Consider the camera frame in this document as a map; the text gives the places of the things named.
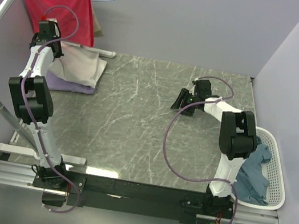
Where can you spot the red towel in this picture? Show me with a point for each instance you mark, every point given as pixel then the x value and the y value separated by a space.
pixel 73 16

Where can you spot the white rack foot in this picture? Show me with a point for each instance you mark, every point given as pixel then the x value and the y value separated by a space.
pixel 14 149
pixel 104 53

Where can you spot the white t-shirt red print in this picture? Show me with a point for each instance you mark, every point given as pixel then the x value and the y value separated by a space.
pixel 78 65

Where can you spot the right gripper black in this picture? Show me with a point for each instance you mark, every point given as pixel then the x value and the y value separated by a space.
pixel 183 95

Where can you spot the blue-grey t-shirt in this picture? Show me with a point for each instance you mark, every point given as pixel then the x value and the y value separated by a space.
pixel 251 184

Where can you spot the white laundry basket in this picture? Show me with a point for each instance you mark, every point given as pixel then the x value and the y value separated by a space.
pixel 272 171

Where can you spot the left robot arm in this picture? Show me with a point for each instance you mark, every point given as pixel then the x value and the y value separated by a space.
pixel 31 96

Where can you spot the white rack foot front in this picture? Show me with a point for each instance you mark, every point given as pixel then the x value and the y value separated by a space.
pixel 14 149

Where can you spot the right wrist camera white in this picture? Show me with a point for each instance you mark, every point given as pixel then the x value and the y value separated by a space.
pixel 195 86

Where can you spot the aluminium rail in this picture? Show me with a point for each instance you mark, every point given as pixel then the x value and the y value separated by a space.
pixel 21 175

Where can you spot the black base beam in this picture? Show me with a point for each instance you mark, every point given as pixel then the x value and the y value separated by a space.
pixel 136 198

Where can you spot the folded purple t-shirt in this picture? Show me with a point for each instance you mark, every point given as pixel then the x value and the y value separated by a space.
pixel 58 84

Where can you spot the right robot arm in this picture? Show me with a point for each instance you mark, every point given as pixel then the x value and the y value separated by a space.
pixel 237 137

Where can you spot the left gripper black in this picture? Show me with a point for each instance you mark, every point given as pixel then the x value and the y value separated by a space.
pixel 59 54

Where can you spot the white rack foot rear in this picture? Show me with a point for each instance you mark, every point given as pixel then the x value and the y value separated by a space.
pixel 104 53

